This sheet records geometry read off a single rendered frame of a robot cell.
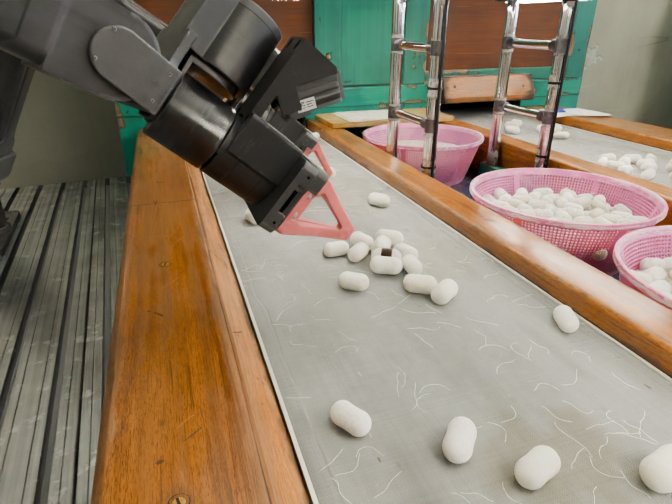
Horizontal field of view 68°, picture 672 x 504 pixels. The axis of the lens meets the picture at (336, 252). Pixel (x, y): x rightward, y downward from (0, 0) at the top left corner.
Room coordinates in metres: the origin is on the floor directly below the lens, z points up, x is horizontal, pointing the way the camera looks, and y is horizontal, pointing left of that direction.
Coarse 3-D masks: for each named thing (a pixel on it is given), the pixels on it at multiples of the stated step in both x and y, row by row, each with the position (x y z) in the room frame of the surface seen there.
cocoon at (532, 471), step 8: (536, 448) 0.23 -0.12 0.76; (544, 448) 0.23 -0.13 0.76; (528, 456) 0.22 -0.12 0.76; (536, 456) 0.22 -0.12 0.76; (544, 456) 0.22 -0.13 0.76; (552, 456) 0.22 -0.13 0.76; (520, 464) 0.22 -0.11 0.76; (528, 464) 0.21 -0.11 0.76; (536, 464) 0.21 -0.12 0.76; (544, 464) 0.21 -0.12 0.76; (552, 464) 0.22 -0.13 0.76; (560, 464) 0.22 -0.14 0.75; (520, 472) 0.21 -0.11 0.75; (528, 472) 0.21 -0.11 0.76; (536, 472) 0.21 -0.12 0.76; (544, 472) 0.21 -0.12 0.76; (552, 472) 0.21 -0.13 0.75; (520, 480) 0.21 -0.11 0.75; (528, 480) 0.21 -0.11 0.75; (536, 480) 0.21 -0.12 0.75; (544, 480) 0.21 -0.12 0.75; (528, 488) 0.21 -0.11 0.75; (536, 488) 0.21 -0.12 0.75
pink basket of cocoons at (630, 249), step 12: (648, 228) 0.56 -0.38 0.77; (660, 228) 0.56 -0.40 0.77; (624, 240) 0.52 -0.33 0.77; (636, 240) 0.54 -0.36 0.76; (648, 240) 0.55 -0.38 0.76; (660, 240) 0.56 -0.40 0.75; (624, 252) 0.52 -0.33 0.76; (636, 252) 0.54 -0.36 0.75; (648, 252) 0.55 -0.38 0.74; (660, 252) 0.55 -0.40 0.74; (624, 264) 0.46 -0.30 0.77; (636, 264) 0.53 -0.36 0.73; (624, 276) 0.44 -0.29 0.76; (636, 276) 0.43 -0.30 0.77; (636, 288) 0.43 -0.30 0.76; (648, 288) 0.41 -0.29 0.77; (660, 300) 0.39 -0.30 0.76
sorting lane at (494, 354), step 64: (384, 192) 0.79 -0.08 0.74; (256, 256) 0.54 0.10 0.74; (320, 256) 0.54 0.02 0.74; (448, 256) 0.54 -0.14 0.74; (256, 320) 0.40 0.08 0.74; (320, 320) 0.40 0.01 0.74; (384, 320) 0.40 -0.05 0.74; (448, 320) 0.40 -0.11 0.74; (512, 320) 0.40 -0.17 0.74; (320, 384) 0.31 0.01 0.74; (384, 384) 0.31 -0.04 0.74; (448, 384) 0.31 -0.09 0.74; (512, 384) 0.31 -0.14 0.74; (576, 384) 0.31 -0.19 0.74; (640, 384) 0.31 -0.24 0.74; (320, 448) 0.24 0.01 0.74; (384, 448) 0.24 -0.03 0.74; (512, 448) 0.24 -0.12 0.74; (576, 448) 0.24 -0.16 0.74; (640, 448) 0.24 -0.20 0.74
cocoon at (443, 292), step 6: (444, 282) 0.44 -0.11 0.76; (450, 282) 0.44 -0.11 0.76; (438, 288) 0.43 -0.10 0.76; (444, 288) 0.43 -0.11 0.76; (450, 288) 0.43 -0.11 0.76; (456, 288) 0.44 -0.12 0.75; (432, 294) 0.43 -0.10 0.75; (438, 294) 0.42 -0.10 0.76; (444, 294) 0.42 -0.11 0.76; (450, 294) 0.42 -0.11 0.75; (438, 300) 0.42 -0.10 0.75; (444, 300) 0.42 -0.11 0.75
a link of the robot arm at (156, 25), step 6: (114, 0) 0.76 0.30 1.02; (120, 0) 0.76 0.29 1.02; (126, 0) 0.77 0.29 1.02; (132, 0) 0.79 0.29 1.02; (126, 6) 0.76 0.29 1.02; (132, 6) 0.76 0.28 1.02; (138, 6) 0.77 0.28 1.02; (138, 12) 0.76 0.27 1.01; (144, 12) 0.77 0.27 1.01; (144, 18) 0.76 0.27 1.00; (150, 18) 0.76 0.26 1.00; (156, 18) 0.78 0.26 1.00; (150, 24) 0.76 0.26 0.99; (156, 24) 0.76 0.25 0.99; (162, 24) 0.77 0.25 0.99; (156, 30) 0.76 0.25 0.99; (156, 36) 0.76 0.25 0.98; (186, 72) 0.75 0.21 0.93
